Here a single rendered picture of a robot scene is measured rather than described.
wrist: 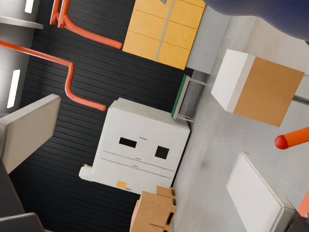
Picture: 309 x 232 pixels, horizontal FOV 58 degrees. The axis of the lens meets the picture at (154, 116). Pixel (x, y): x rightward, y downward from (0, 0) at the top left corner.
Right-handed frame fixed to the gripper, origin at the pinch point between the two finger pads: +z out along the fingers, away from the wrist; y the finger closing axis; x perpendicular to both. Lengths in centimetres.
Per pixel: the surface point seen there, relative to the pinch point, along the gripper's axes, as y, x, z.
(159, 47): 3, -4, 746
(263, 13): 10.6, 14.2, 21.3
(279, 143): 21.4, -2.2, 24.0
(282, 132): 158, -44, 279
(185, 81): 99, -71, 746
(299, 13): 13.5, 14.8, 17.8
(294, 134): 23.1, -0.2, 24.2
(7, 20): -432, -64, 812
